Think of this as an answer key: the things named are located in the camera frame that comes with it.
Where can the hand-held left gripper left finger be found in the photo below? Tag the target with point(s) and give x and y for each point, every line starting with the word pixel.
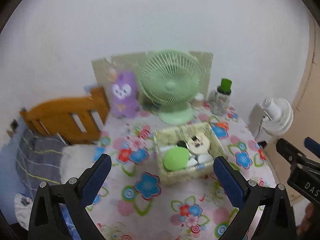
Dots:
pixel 96 177

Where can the wooden bed headboard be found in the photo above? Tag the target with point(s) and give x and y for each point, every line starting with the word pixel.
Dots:
pixel 62 110

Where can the white printed cloth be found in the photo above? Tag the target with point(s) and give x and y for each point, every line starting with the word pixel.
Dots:
pixel 23 207

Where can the green oval case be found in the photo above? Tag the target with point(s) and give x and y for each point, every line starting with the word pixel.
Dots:
pixel 175 158

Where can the glass mug jar black lid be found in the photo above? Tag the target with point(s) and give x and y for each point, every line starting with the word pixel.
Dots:
pixel 219 103

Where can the round cartoon compact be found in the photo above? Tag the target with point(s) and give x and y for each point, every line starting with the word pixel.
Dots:
pixel 200 145

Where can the green desk fan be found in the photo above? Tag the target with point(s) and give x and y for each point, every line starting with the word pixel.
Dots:
pixel 170 85

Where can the white standing fan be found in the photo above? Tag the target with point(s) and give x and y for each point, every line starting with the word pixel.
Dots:
pixel 277 120

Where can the white round case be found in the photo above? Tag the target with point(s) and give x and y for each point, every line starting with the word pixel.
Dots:
pixel 205 158

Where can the grey plaid blanket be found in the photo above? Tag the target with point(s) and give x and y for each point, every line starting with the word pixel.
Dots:
pixel 42 155

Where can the green plastic cup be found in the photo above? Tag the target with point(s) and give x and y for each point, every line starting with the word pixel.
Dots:
pixel 226 85

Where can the purple plush toy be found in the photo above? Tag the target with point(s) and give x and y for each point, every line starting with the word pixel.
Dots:
pixel 125 100

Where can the floral tablecloth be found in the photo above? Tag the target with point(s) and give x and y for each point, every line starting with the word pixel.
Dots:
pixel 155 205

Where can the beige door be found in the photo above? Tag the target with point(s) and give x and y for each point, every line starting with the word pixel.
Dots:
pixel 307 105

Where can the white pillow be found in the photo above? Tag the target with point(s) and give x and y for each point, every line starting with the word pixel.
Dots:
pixel 77 162

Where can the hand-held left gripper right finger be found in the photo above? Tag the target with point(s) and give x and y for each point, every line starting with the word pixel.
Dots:
pixel 228 180

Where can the cartoon print storage box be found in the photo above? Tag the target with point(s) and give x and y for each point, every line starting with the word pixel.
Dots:
pixel 175 177

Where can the person's right hand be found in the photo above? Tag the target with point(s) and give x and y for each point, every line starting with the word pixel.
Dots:
pixel 306 220

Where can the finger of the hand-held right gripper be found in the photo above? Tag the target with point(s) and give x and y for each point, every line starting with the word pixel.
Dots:
pixel 287 151
pixel 312 146

